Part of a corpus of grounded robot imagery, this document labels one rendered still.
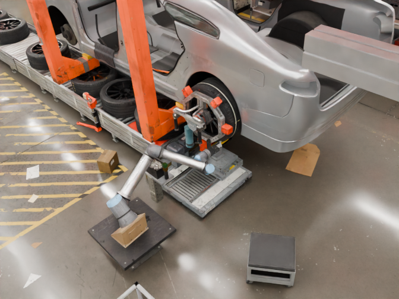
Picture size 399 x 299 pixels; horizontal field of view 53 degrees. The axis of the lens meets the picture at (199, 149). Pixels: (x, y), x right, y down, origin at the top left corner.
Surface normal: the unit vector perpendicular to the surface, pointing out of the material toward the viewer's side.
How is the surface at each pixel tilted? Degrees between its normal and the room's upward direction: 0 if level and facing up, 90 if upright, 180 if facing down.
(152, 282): 0
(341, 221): 0
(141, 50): 90
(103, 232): 0
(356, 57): 90
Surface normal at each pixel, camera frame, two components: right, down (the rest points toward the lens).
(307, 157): -0.06, -0.74
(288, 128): -0.33, 0.65
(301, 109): 0.10, 0.63
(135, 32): 0.72, 0.42
